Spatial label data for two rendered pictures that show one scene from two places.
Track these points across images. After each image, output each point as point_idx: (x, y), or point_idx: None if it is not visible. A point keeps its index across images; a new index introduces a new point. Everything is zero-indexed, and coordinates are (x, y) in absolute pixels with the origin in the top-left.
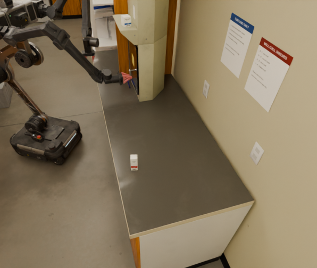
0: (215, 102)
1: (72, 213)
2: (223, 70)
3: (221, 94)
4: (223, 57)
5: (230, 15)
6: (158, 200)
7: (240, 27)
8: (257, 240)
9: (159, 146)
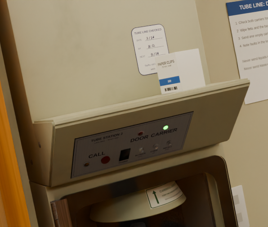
0: None
1: None
2: (263, 113)
3: None
4: (248, 91)
5: (223, 10)
6: None
7: (261, 11)
8: None
9: None
